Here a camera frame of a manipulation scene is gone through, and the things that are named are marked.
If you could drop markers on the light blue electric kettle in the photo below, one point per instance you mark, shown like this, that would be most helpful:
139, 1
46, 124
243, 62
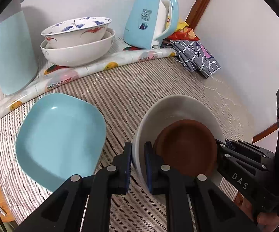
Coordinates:
150, 22

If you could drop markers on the right hand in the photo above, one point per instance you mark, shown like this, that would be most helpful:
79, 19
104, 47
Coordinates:
270, 221

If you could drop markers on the teal square plate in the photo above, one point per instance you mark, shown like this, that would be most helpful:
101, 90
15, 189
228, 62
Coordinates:
61, 136

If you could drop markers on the grey checked folded cloth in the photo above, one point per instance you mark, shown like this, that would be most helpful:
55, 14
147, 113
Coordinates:
194, 56

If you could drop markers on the yellow chips bag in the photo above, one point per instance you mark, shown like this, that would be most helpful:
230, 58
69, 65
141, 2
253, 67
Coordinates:
180, 25

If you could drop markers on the white bowl with red pattern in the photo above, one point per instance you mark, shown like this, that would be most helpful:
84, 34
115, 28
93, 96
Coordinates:
74, 32

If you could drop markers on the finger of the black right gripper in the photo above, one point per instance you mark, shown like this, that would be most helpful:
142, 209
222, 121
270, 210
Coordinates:
222, 159

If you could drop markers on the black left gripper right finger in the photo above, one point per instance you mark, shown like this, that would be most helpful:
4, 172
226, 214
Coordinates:
192, 203

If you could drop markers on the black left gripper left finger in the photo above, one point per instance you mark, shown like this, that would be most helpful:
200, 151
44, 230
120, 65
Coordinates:
83, 203

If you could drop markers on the teal thermos jug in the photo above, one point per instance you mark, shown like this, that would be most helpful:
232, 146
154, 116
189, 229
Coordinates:
18, 66

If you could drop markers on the large white bowl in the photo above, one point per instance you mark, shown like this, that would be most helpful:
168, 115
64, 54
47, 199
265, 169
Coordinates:
81, 54

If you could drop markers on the small brown bowl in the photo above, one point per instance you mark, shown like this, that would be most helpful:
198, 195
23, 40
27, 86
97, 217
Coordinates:
188, 146

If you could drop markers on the brown wooden door frame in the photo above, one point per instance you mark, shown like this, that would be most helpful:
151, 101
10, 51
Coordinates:
196, 12

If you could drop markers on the white round bowl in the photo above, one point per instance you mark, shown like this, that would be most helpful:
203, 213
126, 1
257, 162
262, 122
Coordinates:
164, 112

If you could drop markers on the rolled floral plastic tablecloth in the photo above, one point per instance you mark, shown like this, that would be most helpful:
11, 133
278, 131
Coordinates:
63, 76

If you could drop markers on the red snack bag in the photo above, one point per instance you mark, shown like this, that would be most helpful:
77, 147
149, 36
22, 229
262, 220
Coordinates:
184, 34

